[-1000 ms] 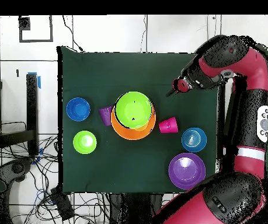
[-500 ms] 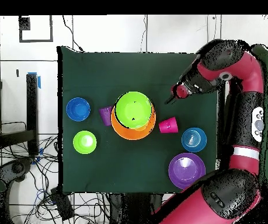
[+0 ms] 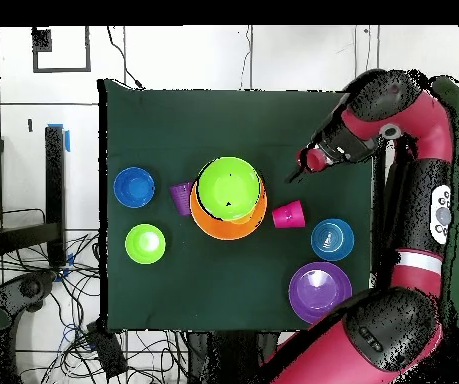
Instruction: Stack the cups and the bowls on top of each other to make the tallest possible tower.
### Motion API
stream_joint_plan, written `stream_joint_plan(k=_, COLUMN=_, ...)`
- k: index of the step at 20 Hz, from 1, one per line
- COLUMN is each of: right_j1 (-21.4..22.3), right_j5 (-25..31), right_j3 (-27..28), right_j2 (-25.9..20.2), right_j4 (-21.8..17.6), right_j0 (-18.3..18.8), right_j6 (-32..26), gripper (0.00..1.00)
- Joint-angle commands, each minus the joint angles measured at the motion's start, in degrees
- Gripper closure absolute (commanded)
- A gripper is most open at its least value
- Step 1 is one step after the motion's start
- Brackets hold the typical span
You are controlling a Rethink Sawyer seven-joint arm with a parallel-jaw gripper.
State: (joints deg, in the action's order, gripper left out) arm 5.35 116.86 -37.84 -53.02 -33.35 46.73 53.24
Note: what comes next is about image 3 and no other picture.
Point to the red cup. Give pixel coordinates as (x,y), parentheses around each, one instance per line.
(289,215)

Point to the large green bowl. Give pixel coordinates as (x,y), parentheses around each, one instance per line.
(229,188)

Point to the large orange bowl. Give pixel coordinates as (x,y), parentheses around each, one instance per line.
(221,230)

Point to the purple cup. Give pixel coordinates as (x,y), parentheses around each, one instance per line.
(181,198)

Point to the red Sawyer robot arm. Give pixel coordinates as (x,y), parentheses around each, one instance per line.
(413,120)

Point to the light blue bowl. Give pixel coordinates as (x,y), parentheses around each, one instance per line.
(332,240)

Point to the large purple bowl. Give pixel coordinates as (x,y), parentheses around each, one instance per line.
(313,293)

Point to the dark blue bowl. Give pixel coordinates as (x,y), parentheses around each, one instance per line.
(134,187)

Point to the small green bowl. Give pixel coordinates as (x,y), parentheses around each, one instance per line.
(145,243)

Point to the dark green table cloth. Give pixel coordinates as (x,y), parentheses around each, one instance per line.
(173,288)

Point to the black power brick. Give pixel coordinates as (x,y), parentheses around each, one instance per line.
(107,352)

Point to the black wheeled base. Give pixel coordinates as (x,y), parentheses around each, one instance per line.
(25,288)

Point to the black post with blue tape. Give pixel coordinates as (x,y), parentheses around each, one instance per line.
(55,192)

